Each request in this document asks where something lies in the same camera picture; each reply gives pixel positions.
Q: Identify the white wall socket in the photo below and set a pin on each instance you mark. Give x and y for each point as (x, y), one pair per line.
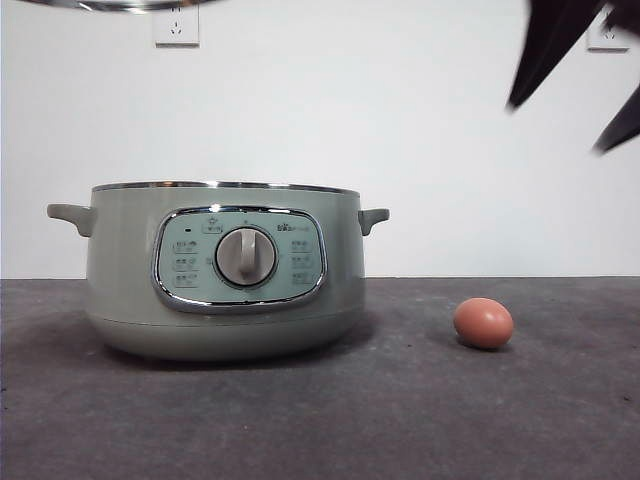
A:
(176, 31)
(602, 44)

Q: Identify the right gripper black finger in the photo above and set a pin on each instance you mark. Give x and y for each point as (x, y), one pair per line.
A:
(624, 126)
(552, 35)

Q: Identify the pale green electric pot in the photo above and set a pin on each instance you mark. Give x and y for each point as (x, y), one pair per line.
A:
(125, 260)

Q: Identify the glass lid with green knob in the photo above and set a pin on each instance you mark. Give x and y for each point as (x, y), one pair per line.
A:
(125, 5)

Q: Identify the brown egg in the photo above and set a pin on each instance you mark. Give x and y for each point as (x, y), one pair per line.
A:
(483, 324)

